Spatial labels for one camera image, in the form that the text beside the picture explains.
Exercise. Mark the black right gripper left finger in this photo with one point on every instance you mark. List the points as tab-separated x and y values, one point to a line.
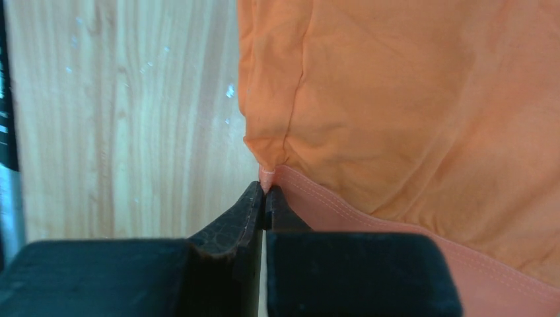
215	272

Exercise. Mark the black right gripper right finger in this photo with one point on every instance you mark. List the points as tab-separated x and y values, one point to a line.
313	273

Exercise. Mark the orange underwear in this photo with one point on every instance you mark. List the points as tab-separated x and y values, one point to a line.
436	117

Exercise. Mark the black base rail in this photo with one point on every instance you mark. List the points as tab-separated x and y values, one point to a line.
9	151

